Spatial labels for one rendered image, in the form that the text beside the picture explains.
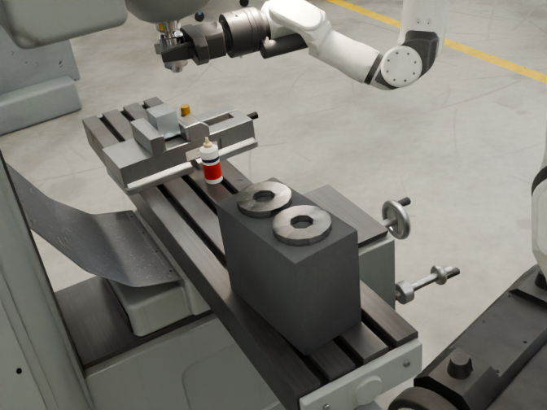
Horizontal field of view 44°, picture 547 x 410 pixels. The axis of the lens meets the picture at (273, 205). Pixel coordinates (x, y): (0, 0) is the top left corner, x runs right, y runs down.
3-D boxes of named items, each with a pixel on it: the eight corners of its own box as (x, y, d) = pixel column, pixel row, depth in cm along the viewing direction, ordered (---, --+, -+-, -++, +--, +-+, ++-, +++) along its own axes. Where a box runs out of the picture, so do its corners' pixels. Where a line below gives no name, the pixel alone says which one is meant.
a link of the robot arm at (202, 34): (176, 15, 134) (231, 2, 137) (185, 60, 139) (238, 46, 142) (193, 31, 124) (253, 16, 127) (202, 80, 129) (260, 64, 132)
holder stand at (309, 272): (284, 260, 126) (273, 168, 115) (363, 321, 110) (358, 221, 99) (230, 289, 121) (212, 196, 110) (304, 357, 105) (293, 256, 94)
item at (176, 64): (180, 70, 130) (175, 44, 127) (159, 68, 132) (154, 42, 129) (192, 61, 133) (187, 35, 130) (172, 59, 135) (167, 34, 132)
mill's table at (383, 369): (160, 117, 204) (155, 93, 199) (427, 372, 110) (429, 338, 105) (86, 141, 196) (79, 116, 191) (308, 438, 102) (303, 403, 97)
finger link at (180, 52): (159, 49, 127) (190, 41, 129) (163, 64, 129) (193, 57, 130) (161, 51, 126) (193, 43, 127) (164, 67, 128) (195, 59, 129)
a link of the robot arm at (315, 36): (278, -15, 133) (339, 15, 132) (273, 14, 141) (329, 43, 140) (264, 8, 130) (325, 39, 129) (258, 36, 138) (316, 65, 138)
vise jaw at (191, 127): (188, 117, 166) (185, 102, 164) (210, 134, 157) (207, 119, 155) (166, 124, 164) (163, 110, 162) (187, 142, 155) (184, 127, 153)
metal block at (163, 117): (170, 124, 161) (165, 102, 158) (181, 133, 157) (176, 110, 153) (150, 132, 159) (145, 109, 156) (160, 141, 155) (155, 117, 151)
